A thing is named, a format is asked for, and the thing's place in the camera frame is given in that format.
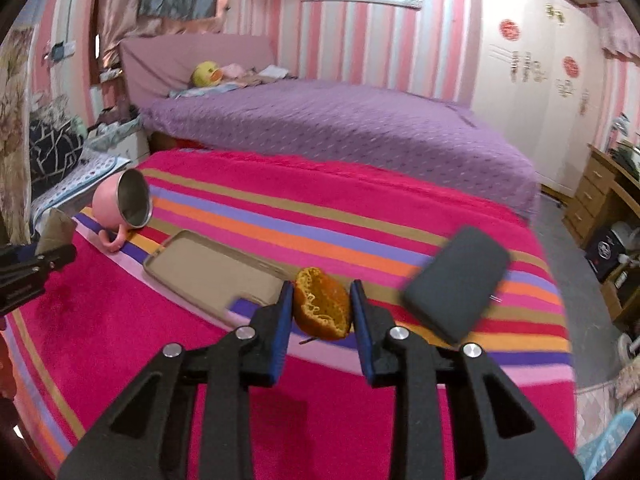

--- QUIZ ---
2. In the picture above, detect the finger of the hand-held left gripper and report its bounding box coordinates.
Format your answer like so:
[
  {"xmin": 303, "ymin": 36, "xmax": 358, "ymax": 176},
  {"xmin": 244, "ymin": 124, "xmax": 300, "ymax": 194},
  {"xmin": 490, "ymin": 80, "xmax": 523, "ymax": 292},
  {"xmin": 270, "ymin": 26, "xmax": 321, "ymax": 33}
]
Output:
[
  {"xmin": 0, "ymin": 280, "xmax": 48, "ymax": 317},
  {"xmin": 0, "ymin": 244, "xmax": 78, "ymax": 286}
]

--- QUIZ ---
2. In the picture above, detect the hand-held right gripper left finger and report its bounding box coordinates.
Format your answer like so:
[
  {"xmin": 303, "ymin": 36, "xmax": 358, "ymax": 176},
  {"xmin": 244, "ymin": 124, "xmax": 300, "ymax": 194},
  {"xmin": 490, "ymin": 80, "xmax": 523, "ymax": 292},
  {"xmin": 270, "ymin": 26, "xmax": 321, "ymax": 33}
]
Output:
[{"xmin": 59, "ymin": 280, "xmax": 296, "ymax": 480}]

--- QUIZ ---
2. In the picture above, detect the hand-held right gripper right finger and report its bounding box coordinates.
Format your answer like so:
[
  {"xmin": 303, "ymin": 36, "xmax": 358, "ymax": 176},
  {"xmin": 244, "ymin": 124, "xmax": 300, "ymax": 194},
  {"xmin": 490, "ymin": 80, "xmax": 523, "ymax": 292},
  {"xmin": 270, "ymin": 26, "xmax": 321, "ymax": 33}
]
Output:
[{"xmin": 350, "ymin": 280, "xmax": 586, "ymax": 480}]

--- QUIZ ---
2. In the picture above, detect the brown paper scrap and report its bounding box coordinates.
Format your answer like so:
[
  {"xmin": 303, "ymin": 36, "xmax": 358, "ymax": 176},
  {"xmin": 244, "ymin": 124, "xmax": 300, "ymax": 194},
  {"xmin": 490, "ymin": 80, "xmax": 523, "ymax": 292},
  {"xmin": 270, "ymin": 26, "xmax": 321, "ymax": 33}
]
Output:
[{"xmin": 36, "ymin": 208, "xmax": 76, "ymax": 256}]

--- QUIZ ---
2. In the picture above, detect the orange peel half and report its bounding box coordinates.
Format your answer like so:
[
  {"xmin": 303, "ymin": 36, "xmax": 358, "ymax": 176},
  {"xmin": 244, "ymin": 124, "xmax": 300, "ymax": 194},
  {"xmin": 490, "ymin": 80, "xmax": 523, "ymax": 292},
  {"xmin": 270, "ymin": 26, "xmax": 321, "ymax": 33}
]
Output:
[{"xmin": 292, "ymin": 266, "xmax": 352, "ymax": 341}]

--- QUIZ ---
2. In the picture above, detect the blue plastic basket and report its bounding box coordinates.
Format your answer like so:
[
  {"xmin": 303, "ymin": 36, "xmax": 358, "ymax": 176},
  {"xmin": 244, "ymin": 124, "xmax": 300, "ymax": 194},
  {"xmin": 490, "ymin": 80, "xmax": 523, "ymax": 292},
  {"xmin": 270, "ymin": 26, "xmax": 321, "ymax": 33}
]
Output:
[{"xmin": 575, "ymin": 410, "xmax": 631, "ymax": 480}]

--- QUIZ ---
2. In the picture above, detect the white blue patterned cloth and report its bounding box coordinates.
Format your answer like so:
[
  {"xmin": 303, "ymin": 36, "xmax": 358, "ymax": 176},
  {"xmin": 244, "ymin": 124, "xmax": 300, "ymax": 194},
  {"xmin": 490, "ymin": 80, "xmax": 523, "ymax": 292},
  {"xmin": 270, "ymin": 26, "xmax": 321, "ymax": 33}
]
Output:
[{"xmin": 32, "ymin": 152, "xmax": 131, "ymax": 221}]

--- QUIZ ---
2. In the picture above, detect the pink mug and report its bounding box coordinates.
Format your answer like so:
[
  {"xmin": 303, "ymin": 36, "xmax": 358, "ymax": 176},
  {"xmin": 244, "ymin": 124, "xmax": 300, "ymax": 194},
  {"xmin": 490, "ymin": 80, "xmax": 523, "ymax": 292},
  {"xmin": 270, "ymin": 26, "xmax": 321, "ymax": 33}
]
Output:
[{"xmin": 91, "ymin": 168, "xmax": 153, "ymax": 253}]

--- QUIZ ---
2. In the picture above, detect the tan rectangular tray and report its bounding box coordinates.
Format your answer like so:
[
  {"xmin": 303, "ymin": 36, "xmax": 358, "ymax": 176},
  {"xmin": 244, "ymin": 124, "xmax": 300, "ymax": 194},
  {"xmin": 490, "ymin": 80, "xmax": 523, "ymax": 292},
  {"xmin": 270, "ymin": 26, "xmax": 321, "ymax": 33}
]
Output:
[{"xmin": 142, "ymin": 230, "xmax": 301, "ymax": 328}]

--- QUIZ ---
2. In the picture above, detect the black phone case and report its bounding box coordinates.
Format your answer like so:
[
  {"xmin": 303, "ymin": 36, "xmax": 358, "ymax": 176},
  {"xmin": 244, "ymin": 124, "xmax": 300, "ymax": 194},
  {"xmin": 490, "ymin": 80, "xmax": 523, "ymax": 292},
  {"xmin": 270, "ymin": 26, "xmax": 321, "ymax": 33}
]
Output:
[{"xmin": 402, "ymin": 225, "xmax": 512, "ymax": 346}]

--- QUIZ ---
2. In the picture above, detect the dark patterned cloth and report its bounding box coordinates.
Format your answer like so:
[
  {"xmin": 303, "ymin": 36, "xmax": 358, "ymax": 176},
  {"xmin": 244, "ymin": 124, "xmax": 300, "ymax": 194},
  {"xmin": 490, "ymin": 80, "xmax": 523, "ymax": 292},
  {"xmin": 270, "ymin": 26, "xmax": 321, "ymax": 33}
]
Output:
[{"xmin": 29, "ymin": 120, "xmax": 86, "ymax": 191}]

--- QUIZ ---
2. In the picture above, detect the beige floral cloth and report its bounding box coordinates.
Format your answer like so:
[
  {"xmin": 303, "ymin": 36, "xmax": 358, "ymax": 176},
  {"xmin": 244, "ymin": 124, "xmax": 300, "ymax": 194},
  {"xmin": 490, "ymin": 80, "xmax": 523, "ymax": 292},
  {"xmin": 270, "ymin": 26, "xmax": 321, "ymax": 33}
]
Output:
[{"xmin": 0, "ymin": 25, "xmax": 38, "ymax": 246}]

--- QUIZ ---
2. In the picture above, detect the pink striped blanket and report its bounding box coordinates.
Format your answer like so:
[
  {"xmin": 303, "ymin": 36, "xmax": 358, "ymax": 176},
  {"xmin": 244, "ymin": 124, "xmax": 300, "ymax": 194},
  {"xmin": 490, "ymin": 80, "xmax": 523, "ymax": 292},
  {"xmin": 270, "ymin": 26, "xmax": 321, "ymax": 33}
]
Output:
[{"xmin": 5, "ymin": 150, "xmax": 578, "ymax": 480}]

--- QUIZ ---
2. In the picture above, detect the purple covered bed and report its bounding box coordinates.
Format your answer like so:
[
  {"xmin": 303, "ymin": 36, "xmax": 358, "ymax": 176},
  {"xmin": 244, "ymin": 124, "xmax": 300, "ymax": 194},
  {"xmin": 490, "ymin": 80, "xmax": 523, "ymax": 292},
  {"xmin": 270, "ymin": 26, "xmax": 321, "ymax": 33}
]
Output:
[{"xmin": 142, "ymin": 79, "xmax": 541, "ymax": 223}]

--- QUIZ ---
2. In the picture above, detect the pink bed headboard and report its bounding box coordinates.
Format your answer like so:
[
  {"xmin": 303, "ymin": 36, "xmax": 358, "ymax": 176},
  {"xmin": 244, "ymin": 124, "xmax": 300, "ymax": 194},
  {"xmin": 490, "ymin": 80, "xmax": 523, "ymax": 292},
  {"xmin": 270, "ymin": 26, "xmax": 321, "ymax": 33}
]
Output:
[{"xmin": 119, "ymin": 35, "xmax": 278, "ymax": 108}]

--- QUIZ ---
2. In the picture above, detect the yellow duck plush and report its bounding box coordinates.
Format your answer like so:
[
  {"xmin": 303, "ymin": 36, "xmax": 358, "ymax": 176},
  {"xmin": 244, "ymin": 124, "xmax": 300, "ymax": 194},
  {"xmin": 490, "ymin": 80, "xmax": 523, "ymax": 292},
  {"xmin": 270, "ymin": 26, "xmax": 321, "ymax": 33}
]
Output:
[{"xmin": 191, "ymin": 61, "xmax": 223, "ymax": 88}]

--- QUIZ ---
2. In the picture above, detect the black box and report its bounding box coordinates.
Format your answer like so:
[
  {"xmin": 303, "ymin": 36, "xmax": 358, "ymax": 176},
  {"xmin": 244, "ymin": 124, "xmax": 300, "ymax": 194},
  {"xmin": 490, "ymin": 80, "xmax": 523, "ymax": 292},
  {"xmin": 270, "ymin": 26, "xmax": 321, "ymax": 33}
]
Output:
[{"xmin": 585, "ymin": 225, "xmax": 631, "ymax": 283}]

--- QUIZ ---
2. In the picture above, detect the pink satin curtain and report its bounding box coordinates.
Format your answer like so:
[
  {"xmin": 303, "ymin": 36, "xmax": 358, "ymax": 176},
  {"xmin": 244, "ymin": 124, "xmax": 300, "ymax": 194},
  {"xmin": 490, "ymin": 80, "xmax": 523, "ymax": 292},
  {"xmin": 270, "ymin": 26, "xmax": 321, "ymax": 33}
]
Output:
[{"xmin": 95, "ymin": 0, "xmax": 231, "ymax": 71}]

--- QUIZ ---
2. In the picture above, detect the wooden desk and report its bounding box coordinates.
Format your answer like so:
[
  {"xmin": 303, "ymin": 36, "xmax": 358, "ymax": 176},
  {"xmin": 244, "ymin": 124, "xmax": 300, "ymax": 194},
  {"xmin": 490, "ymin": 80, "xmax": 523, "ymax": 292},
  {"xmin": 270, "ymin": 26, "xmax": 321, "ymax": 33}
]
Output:
[{"xmin": 562, "ymin": 144, "xmax": 640, "ymax": 333}]

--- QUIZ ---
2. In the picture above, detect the white wardrobe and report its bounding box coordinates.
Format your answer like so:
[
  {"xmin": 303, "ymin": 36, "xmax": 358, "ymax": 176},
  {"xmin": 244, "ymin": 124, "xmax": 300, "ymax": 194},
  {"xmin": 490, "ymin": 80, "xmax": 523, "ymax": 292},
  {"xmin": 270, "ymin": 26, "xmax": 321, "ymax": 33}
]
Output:
[{"xmin": 470, "ymin": 0, "xmax": 608, "ymax": 196}]

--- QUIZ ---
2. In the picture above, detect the silver desk lamp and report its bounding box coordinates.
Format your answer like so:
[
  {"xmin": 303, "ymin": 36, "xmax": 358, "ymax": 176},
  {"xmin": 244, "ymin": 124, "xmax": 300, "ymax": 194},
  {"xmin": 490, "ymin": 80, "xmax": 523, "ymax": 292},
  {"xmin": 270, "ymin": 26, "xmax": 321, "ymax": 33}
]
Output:
[{"xmin": 611, "ymin": 112, "xmax": 632, "ymax": 153}]

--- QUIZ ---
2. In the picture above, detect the pink valance curtain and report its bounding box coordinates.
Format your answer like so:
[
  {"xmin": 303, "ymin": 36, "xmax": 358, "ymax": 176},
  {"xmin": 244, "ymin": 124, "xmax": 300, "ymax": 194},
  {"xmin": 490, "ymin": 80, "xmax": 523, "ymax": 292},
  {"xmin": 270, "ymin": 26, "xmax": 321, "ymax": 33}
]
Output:
[{"xmin": 597, "ymin": 0, "xmax": 640, "ymax": 61}]

